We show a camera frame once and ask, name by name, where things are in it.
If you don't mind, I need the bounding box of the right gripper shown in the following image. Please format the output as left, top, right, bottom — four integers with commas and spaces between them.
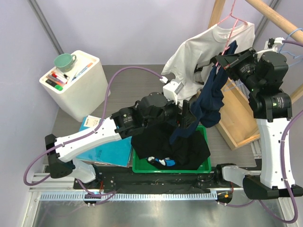
216, 47, 262, 93

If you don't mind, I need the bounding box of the pink hanger of navy shirt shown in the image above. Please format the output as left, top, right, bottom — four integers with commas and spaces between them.
217, 15, 239, 55

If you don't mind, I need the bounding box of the navy blue t-shirt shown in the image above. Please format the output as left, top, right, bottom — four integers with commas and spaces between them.
169, 40, 238, 145

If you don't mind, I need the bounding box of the black flower print t-shirt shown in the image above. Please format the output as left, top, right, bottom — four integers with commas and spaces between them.
130, 123, 211, 170

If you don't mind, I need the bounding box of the white t-shirt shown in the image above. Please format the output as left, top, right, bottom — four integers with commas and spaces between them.
161, 22, 255, 100

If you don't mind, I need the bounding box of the pink hanger of white shirt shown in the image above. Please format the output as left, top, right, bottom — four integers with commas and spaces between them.
217, 0, 248, 26

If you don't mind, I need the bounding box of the light blue wire hanger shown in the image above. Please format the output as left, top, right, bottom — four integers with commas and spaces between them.
223, 35, 303, 97

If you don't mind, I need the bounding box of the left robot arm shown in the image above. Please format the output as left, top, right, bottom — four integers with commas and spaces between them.
45, 92, 196, 189

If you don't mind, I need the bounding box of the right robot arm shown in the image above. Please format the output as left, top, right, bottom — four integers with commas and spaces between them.
214, 48, 303, 200

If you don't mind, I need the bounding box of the wooden clothes rack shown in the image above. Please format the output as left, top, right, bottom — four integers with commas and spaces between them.
216, 0, 297, 150

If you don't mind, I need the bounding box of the green plastic tray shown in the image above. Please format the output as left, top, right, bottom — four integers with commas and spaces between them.
132, 125, 212, 174

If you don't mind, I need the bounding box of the blue folder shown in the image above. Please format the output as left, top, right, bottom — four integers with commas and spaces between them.
75, 115, 134, 168

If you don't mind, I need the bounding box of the white square bin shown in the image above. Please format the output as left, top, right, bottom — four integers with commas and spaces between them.
39, 50, 108, 122

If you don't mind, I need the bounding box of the orange tipped white pen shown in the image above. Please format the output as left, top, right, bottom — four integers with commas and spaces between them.
76, 62, 93, 77

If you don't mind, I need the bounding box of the red marker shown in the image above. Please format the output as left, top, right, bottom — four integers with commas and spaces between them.
51, 72, 68, 83

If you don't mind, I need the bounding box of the green capped marker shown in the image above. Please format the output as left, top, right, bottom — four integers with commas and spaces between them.
54, 85, 63, 91

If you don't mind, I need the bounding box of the green ceramic cup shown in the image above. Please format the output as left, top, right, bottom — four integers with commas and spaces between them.
54, 53, 77, 72

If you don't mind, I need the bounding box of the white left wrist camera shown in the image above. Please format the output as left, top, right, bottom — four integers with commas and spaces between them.
160, 76, 184, 105

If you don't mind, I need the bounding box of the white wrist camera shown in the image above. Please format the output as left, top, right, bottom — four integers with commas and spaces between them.
160, 76, 184, 105
257, 37, 285, 54

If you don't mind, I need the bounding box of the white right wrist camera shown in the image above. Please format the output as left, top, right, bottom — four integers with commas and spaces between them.
257, 37, 285, 54

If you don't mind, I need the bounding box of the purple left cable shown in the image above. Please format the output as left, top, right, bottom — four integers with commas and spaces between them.
23, 66, 164, 186

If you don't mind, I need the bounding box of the purple cable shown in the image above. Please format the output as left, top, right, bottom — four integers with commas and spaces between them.
23, 66, 164, 186
258, 40, 303, 224

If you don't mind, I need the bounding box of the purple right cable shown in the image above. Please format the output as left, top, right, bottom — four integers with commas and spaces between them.
258, 40, 303, 224

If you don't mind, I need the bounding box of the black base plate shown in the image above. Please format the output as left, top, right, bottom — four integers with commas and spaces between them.
84, 166, 220, 194

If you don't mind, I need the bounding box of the white slotted cable duct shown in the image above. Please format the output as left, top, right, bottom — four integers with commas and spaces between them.
40, 191, 217, 201

